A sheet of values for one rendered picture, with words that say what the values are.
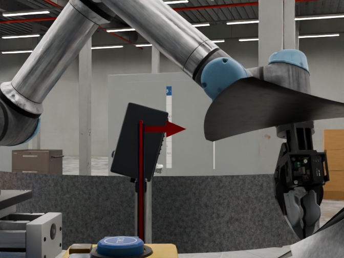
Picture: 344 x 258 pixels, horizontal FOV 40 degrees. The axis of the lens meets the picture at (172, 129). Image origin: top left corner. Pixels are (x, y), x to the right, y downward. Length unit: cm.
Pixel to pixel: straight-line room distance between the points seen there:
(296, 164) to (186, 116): 602
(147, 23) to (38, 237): 47
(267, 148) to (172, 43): 415
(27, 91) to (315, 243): 72
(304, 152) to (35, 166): 671
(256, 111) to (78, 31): 56
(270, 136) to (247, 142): 177
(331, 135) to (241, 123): 803
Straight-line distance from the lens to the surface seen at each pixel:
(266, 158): 496
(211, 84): 81
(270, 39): 504
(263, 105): 63
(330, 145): 872
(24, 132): 119
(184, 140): 687
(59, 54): 111
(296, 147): 87
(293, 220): 90
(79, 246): 42
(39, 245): 100
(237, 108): 64
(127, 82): 718
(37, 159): 742
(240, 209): 256
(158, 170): 127
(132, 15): 90
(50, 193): 264
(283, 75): 94
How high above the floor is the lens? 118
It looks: level
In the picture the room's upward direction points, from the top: straight up
